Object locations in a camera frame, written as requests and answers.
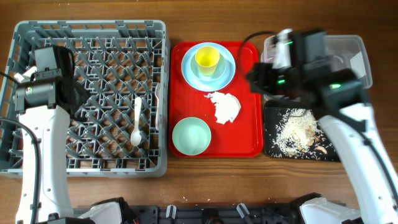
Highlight clear plastic bin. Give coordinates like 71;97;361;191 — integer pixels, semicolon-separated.
261;35;373;91

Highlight yellow plastic cup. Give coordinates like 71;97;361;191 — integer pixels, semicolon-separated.
195;46;220;76

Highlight light green saucer bowl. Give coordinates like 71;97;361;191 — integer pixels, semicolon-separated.
190;54;226;82

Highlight white plastic fork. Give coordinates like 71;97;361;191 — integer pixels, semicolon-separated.
155;83;161;131

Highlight white plastic spoon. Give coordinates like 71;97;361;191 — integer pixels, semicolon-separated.
131;96;142;146

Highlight grey dishwasher rack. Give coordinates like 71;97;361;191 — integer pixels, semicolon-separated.
4;20;170;177

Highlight light blue plate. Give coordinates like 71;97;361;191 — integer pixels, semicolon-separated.
181;42;236;92

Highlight black tray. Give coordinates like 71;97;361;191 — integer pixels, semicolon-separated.
263;101;340;162

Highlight rice food waste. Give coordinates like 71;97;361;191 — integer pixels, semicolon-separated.
271;109;328;160

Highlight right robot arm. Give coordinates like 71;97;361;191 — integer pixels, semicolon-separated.
246;62;397;223

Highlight white napkin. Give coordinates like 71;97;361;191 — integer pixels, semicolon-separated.
205;91;241;124

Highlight red plastic tray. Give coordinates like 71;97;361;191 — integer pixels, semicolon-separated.
168;41;264;158

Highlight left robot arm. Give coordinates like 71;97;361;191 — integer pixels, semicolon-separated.
16;105;122;223

